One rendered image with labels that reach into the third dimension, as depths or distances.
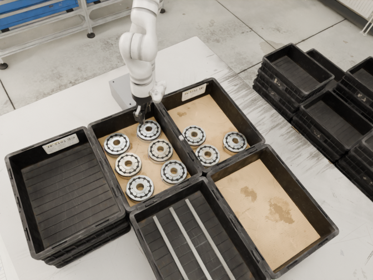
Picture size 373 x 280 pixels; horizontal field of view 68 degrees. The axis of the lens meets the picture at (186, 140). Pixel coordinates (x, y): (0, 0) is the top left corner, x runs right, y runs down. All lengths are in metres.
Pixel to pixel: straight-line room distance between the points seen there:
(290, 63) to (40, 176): 1.77
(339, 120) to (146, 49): 1.65
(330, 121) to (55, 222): 1.76
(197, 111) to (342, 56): 2.34
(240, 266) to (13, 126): 1.18
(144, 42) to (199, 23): 2.46
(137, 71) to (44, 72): 2.01
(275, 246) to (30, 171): 0.96
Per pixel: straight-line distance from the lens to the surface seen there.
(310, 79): 2.17
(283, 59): 2.23
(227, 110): 1.27
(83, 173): 1.16
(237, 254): 1.06
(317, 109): 2.16
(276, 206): 1.15
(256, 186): 1.15
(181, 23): 3.20
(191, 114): 1.27
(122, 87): 1.42
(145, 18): 0.81
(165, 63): 1.69
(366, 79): 2.41
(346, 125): 2.18
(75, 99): 1.55
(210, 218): 1.07
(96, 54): 2.85
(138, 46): 0.79
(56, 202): 1.14
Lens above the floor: 1.84
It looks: 58 degrees down
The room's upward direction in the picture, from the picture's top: 8 degrees clockwise
